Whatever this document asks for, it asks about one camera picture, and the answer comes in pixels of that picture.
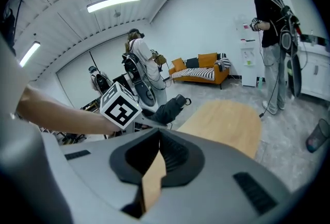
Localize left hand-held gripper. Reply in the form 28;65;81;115
100;81;174;131

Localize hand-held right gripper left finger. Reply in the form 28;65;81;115
42;128;160;224

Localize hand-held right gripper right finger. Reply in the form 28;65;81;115
145;128;292;224

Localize black umbrella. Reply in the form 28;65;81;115
148;94;192;125

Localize person's left forearm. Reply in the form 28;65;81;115
15;83;121;136

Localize grey backpack rig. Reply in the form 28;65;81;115
275;5;303;98
121;53;157;108

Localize black glass-door cabinet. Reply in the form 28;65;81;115
112;73;129;87

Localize striped sofa blanket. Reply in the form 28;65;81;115
171;67;217;81

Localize small orange cushion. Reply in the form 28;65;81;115
171;58;187;72

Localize wooden table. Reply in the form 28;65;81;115
140;100;263;214

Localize black cushion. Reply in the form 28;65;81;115
185;57;200;69

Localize orange sofa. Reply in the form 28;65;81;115
169;52;232;90

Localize large orange cushion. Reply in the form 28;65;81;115
197;52;219;68

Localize white roller blind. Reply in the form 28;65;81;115
89;35;131;83
56;50;100;108

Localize white water dispenser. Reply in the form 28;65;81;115
234;14;259;88

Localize black mesh waste bin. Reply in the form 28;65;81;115
305;118;330;153

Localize person's white shirt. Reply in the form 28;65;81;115
0;33;31;126

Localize long ceiling light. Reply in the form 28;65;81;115
19;41;41;68
87;0;143;13

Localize white cabinet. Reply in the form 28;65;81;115
296;42;330;103

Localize black floor cable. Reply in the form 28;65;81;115
259;32;281;118

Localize black shoulder strap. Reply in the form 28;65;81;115
0;6;17;57

